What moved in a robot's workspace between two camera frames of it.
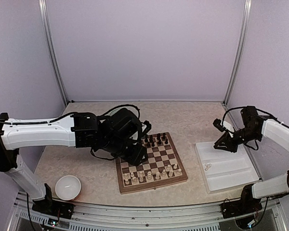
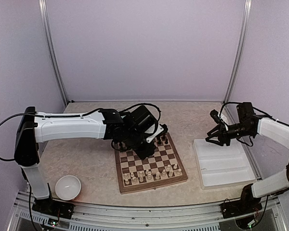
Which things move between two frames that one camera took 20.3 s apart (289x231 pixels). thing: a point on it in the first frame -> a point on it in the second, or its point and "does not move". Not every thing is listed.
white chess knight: (135, 180) does not move
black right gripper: (226, 138) -> (224, 138)
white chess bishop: (164, 173) does not move
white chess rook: (141, 179) does not move
